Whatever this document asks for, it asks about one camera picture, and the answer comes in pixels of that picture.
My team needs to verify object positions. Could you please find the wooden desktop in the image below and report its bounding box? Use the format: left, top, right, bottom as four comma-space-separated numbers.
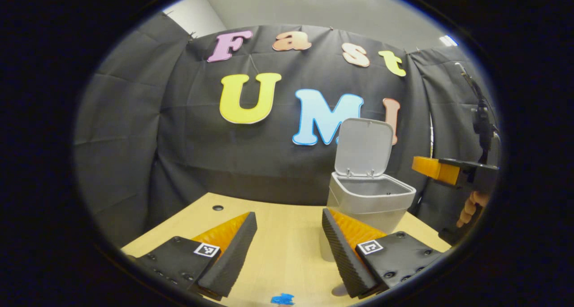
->
121, 192, 451, 307

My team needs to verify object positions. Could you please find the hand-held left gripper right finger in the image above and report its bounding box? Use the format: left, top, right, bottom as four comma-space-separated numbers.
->
321, 208, 444, 298

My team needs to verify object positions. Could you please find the white desktop garbage bin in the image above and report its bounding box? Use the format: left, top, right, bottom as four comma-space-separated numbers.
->
319, 118, 417, 263

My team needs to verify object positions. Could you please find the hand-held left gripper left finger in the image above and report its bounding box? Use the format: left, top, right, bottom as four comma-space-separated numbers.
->
128, 212, 258, 301

